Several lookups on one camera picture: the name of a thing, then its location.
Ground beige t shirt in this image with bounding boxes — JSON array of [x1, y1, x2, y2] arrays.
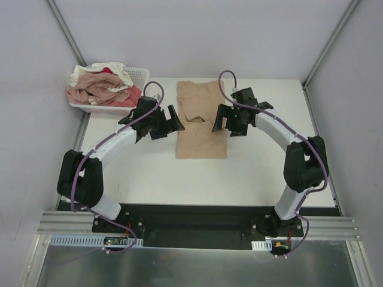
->
[[176, 80, 227, 159]]

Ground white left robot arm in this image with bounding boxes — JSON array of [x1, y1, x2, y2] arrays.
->
[[57, 96, 185, 233]]

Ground dusty pink t shirt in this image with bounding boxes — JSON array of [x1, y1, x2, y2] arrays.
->
[[66, 71, 132, 106]]

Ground white t shirt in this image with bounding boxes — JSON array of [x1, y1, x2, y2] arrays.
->
[[69, 62, 134, 92]]

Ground left aluminium table rail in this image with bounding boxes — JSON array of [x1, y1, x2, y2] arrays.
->
[[53, 115, 90, 210]]

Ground right aluminium corner post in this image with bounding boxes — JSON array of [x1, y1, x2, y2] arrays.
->
[[302, 0, 362, 90]]

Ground aluminium corner post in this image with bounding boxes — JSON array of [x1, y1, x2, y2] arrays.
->
[[302, 0, 362, 90], [44, 0, 87, 66]]

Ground aluminium front rail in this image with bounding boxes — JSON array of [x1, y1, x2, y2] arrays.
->
[[37, 211, 361, 241]]

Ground left white cable duct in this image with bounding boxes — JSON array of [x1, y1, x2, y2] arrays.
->
[[50, 235, 144, 248]]

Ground left aluminium corner post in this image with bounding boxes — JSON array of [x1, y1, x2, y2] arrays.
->
[[44, 0, 87, 66]]

